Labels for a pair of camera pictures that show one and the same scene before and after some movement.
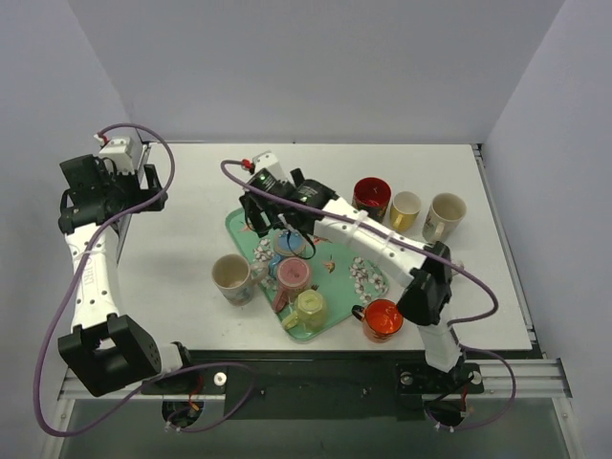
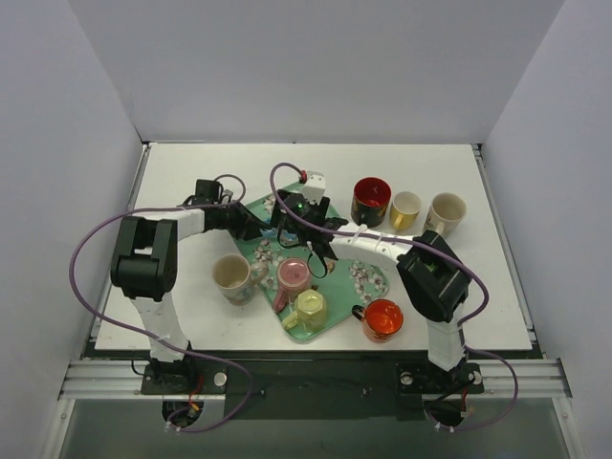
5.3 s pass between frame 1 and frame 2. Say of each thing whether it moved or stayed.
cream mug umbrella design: stayed
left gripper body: moved
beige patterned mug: stayed
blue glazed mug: moved
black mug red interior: stayed
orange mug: stayed
